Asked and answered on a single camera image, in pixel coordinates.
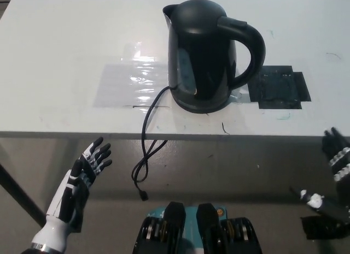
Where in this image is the black power cable with plug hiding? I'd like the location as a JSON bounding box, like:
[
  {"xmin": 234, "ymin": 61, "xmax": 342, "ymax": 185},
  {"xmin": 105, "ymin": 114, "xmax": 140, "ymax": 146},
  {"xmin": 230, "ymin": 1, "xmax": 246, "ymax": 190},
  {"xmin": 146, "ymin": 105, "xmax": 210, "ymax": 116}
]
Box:
[{"xmin": 131, "ymin": 86, "xmax": 174, "ymax": 202}]

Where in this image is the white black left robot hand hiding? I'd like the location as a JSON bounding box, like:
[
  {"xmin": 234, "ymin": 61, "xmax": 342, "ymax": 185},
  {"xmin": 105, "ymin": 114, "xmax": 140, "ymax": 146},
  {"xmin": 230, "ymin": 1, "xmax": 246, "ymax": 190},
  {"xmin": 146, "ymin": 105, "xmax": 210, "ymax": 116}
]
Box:
[{"xmin": 45, "ymin": 136, "xmax": 113, "ymax": 234}]

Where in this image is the black tape patch on desk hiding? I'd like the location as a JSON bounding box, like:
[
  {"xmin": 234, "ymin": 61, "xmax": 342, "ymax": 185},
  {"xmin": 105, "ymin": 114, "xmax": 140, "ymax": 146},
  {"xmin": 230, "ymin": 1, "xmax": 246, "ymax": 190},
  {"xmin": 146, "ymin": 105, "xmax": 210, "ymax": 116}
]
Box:
[{"xmin": 247, "ymin": 64, "xmax": 312, "ymax": 110}]

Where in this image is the black diagonal table leg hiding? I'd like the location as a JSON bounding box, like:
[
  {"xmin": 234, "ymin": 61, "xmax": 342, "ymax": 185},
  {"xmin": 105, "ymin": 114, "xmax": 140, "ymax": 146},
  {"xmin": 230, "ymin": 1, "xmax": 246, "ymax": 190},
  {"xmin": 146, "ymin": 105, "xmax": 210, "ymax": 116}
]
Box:
[{"xmin": 0, "ymin": 162, "xmax": 46, "ymax": 225}]

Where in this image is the black teal robot torso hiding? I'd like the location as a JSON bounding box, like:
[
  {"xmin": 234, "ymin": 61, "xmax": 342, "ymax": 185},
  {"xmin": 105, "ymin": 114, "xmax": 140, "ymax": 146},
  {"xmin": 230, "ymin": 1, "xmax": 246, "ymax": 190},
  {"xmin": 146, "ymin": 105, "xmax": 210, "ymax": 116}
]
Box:
[{"xmin": 132, "ymin": 201, "xmax": 263, "ymax": 254}]

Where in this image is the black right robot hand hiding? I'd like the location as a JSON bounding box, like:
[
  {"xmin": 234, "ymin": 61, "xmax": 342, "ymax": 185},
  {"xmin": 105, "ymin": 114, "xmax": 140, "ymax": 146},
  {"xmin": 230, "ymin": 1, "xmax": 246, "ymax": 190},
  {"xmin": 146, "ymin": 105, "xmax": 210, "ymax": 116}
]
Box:
[{"xmin": 289, "ymin": 127, "xmax": 350, "ymax": 225}]

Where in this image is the black electric kettle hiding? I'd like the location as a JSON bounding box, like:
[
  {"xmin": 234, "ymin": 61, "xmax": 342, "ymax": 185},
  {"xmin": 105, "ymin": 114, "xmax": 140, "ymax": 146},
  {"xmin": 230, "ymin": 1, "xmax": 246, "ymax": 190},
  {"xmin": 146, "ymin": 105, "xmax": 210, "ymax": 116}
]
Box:
[{"xmin": 162, "ymin": 0, "xmax": 266, "ymax": 110}]

